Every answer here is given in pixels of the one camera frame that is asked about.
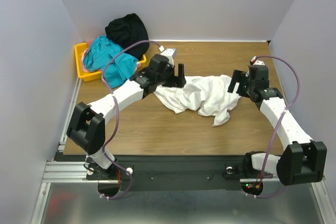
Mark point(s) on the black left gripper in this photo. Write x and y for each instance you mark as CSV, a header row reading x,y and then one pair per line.
x,y
181,81

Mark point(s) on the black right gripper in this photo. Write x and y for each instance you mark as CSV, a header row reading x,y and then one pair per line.
x,y
241,83

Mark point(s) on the white t shirt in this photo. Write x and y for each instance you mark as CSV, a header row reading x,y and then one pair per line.
x,y
208,96

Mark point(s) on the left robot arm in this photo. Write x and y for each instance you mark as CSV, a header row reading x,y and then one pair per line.
x,y
87,126

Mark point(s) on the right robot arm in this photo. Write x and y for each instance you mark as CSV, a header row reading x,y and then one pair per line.
x,y
303,159

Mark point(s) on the black t shirt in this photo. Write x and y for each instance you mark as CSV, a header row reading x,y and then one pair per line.
x,y
126,31

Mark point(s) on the teal t shirt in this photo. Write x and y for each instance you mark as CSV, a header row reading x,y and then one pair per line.
x,y
102,55

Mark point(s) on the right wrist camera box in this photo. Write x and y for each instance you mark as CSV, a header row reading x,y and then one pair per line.
x,y
256,61

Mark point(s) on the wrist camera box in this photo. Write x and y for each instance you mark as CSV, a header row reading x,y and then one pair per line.
x,y
168,52
256,61

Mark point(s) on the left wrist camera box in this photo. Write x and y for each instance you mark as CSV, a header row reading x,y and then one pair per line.
x,y
168,52

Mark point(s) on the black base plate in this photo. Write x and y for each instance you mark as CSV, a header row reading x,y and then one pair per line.
x,y
167,173

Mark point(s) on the aluminium frame rail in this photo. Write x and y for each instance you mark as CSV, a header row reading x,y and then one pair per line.
x,y
56,172

